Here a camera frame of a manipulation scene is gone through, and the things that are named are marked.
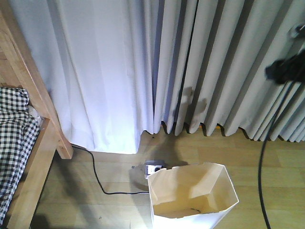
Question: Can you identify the black power cord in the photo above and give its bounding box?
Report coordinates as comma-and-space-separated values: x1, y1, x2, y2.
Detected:
71, 144, 150, 196

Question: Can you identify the floor power socket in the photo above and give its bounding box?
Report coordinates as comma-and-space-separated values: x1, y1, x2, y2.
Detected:
144, 160, 166, 179

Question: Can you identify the grey pleated curtain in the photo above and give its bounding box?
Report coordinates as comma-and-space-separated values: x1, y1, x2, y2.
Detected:
144, 0, 305, 142

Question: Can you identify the white trash bin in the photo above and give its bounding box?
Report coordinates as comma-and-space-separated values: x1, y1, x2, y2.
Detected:
148, 162, 239, 229

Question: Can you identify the black white checkered bedding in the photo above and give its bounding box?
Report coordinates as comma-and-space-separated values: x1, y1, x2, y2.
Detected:
0, 87, 40, 224

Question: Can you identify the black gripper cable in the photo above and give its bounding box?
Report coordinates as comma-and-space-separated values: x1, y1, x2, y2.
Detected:
258, 69, 305, 229

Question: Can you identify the white sheer curtain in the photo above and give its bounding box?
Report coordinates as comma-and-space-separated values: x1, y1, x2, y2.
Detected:
9, 0, 161, 154

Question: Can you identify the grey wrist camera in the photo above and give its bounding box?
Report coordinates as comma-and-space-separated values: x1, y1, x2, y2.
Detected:
289, 23, 305, 39

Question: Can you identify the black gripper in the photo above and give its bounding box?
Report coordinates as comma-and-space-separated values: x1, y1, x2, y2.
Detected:
265, 51, 305, 83

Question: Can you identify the wooden bed frame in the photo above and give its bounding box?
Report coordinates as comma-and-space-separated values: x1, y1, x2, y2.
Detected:
0, 0, 73, 229

